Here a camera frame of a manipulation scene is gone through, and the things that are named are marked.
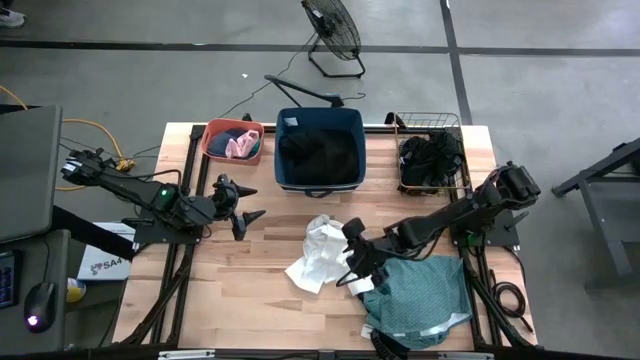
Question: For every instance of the person's shoe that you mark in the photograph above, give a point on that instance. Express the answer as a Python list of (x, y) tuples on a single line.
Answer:
[(10, 17)]

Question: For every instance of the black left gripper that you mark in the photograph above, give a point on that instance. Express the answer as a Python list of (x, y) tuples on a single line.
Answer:
[(226, 197)]

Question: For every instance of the black metal frame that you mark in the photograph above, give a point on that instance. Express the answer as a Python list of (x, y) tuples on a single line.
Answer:
[(192, 150)]

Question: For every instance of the black cloth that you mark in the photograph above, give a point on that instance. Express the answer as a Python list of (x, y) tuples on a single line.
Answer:
[(320, 160)]

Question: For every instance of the pink sock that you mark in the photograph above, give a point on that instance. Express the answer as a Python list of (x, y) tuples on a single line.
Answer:
[(245, 145)]

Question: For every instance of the white cardboard box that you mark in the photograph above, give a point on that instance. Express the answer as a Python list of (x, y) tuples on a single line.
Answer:
[(105, 260)]

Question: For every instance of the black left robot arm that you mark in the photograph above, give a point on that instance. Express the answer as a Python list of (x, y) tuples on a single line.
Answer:
[(135, 190)]

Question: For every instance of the grey monitor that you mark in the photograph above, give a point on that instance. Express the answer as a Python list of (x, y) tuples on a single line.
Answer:
[(27, 170)]

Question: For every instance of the dark blue cloth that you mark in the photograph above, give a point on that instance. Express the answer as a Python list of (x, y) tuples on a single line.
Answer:
[(220, 142)]

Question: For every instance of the orange plastic basket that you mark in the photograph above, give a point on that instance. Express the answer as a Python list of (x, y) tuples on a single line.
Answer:
[(215, 125)]

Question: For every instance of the black floor fan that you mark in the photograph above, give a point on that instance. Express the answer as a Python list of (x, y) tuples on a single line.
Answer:
[(332, 27)]

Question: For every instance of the yellow and blue ball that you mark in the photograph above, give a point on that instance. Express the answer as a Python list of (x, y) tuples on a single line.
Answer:
[(75, 290)]

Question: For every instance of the black metal stand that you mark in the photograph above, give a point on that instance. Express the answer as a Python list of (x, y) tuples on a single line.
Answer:
[(610, 200)]

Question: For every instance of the black computer mouse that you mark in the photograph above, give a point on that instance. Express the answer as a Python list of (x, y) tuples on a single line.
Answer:
[(40, 305)]

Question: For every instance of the navy blue fabric bin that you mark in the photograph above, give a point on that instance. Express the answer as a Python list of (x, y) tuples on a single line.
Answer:
[(320, 115)]

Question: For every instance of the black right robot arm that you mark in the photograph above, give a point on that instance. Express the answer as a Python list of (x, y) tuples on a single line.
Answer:
[(470, 205)]

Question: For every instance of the black waistband garment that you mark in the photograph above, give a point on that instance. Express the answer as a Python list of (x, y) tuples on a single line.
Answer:
[(385, 345)]

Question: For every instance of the black angled stand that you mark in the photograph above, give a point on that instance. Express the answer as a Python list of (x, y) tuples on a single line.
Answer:
[(305, 91)]

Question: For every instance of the white cloth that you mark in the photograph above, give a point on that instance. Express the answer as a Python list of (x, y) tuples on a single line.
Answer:
[(320, 255)]

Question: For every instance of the black keyboard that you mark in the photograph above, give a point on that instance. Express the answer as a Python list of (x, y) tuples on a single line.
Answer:
[(6, 277)]

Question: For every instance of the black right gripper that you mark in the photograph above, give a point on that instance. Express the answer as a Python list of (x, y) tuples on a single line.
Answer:
[(367, 252)]

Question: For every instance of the teal patterned cloth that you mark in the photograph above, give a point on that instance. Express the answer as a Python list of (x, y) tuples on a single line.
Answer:
[(420, 295)]

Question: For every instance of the green cloth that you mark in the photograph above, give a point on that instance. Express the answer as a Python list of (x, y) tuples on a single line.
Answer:
[(256, 149)]

